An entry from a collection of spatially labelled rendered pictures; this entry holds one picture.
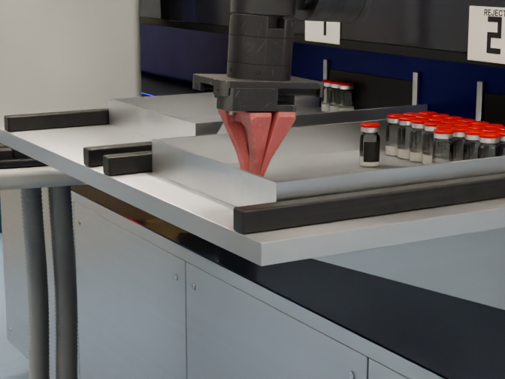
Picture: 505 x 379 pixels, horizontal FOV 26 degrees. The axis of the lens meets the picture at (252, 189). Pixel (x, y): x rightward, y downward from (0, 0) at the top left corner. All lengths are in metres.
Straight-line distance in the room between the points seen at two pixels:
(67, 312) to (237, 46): 1.14
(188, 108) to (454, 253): 0.57
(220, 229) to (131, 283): 1.26
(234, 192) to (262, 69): 0.12
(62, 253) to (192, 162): 0.94
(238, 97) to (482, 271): 0.35
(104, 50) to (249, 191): 0.90
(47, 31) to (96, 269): 0.70
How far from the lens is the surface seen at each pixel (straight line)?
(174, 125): 1.32
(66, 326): 2.03
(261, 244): 0.87
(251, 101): 0.94
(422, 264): 1.09
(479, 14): 1.25
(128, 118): 1.45
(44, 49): 1.82
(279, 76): 0.95
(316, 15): 0.98
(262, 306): 1.72
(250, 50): 0.95
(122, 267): 2.21
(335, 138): 1.27
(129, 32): 1.85
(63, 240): 1.98
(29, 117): 1.47
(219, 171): 1.02
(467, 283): 1.13
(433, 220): 0.97
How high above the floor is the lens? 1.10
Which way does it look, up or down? 12 degrees down
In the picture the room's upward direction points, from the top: straight up
